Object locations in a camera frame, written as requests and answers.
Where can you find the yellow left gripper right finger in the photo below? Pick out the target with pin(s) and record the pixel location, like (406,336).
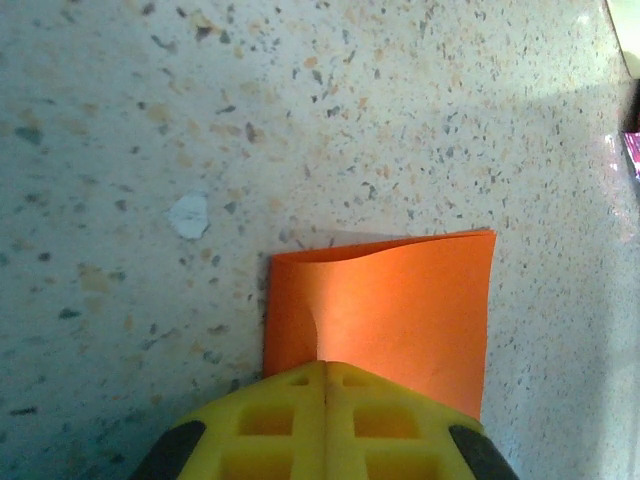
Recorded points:
(400,440)

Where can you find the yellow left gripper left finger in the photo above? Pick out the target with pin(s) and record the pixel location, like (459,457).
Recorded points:
(260,440)

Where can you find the purple candy bag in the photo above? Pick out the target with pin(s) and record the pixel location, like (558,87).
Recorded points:
(632,155)

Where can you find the beige utensil holder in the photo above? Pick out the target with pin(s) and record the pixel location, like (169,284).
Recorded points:
(630,30)

